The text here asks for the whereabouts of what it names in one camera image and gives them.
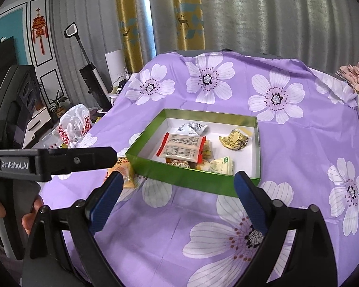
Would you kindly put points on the white panel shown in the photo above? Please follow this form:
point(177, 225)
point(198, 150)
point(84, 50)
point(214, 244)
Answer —
point(115, 65)

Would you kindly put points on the white crinkled snack packet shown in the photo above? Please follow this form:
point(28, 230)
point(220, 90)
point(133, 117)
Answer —
point(194, 128)

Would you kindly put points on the grey speaker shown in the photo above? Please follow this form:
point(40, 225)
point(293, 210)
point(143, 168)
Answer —
point(30, 92)

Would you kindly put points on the potted plant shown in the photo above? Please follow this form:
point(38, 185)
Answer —
point(59, 112)

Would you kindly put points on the dark clutter pile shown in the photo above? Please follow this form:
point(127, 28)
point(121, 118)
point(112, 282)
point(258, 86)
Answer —
point(119, 86)

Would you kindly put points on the red knot wall ornament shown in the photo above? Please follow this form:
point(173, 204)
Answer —
point(39, 27)

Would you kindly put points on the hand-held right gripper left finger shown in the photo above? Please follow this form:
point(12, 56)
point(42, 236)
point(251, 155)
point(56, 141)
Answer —
point(106, 204)

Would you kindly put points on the orange white snack packet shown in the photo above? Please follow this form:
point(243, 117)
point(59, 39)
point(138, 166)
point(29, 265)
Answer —
point(176, 163)

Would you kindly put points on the pile of folded clothes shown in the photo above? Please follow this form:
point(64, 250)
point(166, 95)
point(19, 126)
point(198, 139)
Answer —
point(357, 80)

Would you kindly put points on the white red plastic bag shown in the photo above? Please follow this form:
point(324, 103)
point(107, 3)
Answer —
point(74, 125)

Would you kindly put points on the grey curtain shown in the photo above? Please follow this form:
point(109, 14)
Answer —
point(272, 12)
point(92, 0)

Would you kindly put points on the green cardboard box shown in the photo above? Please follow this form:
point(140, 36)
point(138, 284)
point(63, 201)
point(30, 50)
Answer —
point(191, 182)

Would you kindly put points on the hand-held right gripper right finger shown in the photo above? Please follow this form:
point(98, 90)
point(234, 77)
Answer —
point(252, 206)

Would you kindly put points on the purple floral sheet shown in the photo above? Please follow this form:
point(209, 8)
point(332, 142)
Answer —
point(302, 155)

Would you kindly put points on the yellow deer-print curtain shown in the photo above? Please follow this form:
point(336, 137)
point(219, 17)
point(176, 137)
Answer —
point(188, 12)
point(131, 21)

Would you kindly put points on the cream red-edged snack packet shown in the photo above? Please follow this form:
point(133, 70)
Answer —
point(179, 148)

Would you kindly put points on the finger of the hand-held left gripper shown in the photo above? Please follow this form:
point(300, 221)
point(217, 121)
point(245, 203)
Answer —
point(83, 158)

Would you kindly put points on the orange rice cracker packet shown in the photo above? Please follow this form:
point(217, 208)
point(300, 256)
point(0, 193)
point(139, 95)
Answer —
point(128, 179)

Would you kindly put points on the black television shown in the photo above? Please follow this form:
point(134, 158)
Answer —
point(0, 65)

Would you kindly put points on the pale cream snack packet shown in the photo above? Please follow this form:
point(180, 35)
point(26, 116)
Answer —
point(218, 166)

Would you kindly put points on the yellow black snack packet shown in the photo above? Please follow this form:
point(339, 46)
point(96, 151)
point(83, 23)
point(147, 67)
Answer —
point(235, 140)

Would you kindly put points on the person's left hand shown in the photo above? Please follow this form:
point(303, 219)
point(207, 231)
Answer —
point(36, 204)

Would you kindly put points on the black upright vacuum cleaner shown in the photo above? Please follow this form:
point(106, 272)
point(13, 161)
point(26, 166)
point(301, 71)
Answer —
point(92, 86)

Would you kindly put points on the white cabinet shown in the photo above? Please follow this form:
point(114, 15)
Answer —
point(40, 122)

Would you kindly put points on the yellow green snack packet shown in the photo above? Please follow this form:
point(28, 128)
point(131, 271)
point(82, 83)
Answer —
point(208, 151)

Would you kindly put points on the person's left forearm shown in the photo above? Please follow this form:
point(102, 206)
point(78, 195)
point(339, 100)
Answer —
point(0, 245)

